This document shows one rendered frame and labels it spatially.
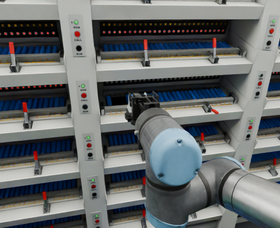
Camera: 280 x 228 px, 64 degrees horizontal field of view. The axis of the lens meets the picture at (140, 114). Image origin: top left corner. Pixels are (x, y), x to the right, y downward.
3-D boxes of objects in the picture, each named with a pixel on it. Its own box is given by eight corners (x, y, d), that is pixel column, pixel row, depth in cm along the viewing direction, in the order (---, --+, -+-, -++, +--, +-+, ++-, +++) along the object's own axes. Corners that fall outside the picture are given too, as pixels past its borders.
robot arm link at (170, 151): (153, 194, 38) (154, 142, 35) (137, 156, 50) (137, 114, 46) (203, 186, 40) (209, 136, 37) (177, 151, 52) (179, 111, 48)
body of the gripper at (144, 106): (154, 90, 63) (168, 102, 52) (153, 118, 66) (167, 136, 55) (127, 92, 61) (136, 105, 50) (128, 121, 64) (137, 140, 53)
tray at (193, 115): (240, 118, 98) (248, 101, 92) (100, 132, 87) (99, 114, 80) (218, 92, 113) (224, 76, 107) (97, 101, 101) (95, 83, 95)
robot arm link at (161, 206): (205, 223, 48) (211, 174, 43) (159, 245, 43) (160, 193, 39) (179, 196, 56) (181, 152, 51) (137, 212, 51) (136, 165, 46)
